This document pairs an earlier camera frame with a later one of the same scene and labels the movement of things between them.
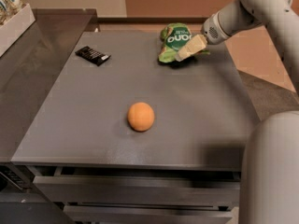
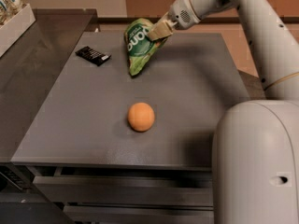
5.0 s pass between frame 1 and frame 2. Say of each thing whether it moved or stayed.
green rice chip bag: moved
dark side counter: stayed
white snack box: stayed
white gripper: moved
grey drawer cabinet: stayed
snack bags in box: stayed
